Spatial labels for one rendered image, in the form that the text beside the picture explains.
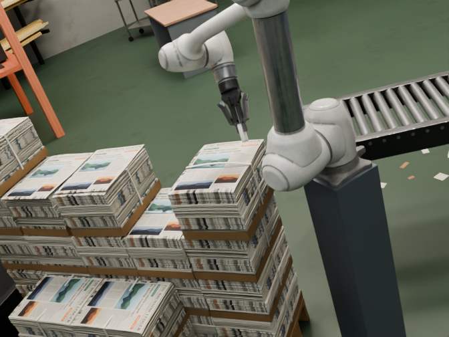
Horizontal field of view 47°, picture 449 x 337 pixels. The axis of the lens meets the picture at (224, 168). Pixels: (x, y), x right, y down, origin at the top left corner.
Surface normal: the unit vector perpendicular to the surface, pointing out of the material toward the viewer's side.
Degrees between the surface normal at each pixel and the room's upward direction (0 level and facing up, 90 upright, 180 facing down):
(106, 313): 1
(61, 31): 90
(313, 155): 92
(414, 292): 0
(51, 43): 90
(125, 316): 1
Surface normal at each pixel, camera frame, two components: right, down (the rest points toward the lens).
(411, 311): -0.28, -0.84
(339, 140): 0.62, 0.17
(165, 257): -0.35, 0.55
